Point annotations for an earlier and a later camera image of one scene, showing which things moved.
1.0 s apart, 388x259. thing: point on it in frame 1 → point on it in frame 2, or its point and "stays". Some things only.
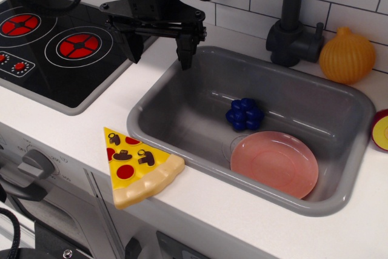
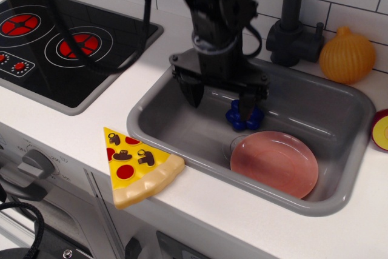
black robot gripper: [155, 10] → [231, 69]
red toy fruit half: [379, 130] stays
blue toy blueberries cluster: [244, 114] stays
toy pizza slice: [137, 169] stays
